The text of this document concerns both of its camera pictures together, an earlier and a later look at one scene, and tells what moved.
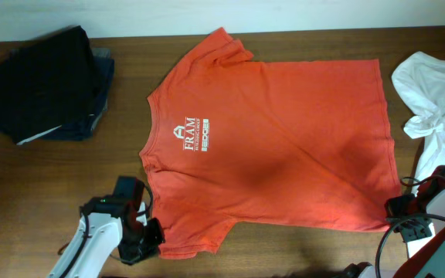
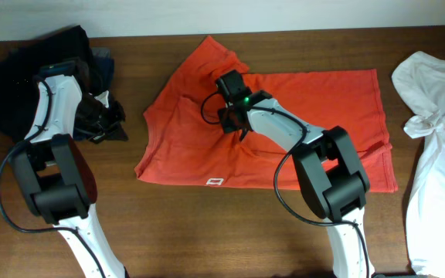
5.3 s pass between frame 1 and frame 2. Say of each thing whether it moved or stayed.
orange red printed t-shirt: moved
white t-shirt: stayed
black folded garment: stayed
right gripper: moved
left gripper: moved
